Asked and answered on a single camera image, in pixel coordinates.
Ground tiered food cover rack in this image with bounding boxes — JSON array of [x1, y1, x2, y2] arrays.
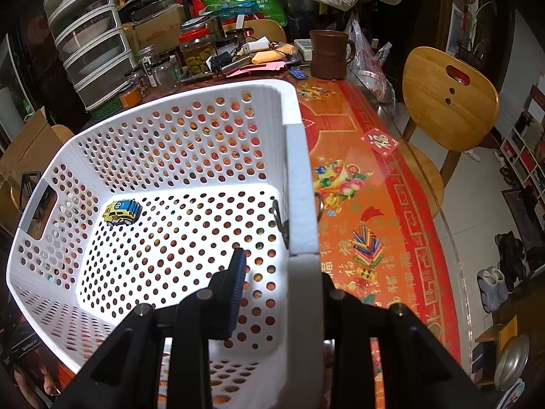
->
[[43, 0, 136, 111]]

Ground metal binder clip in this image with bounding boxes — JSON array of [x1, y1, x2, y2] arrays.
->
[[271, 192, 324, 248]]

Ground empty glass jar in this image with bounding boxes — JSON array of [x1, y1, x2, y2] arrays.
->
[[152, 58, 178, 95]]

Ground red patterned tablecloth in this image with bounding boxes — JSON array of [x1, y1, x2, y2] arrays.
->
[[157, 67, 463, 409]]

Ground green woven basket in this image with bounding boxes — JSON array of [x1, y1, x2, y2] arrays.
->
[[90, 95, 123, 120]]

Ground red lid pickle jar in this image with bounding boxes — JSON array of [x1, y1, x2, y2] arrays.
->
[[179, 27, 216, 77]]

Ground grey slippers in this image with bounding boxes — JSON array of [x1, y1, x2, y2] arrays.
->
[[477, 267, 509, 313]]

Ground white perforated plastic basket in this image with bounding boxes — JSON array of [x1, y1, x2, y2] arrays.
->
[[6, 78, 322, 408]]

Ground brown ceramic mug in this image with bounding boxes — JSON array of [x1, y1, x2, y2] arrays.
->
[[309, 30, 356, 80]]

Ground wooden chair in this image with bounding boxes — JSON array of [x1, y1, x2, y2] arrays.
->
[[402, 46, 499, 216]]

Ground black phone stand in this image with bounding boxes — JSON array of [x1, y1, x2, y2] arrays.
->
[[18, 170, 58, 223]]

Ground yellow toy car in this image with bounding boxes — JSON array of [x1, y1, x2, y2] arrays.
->
[[103, 199, 142, 226]]

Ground cardboard box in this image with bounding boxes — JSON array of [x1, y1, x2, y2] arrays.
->
[[1, 109, 63, 184]]

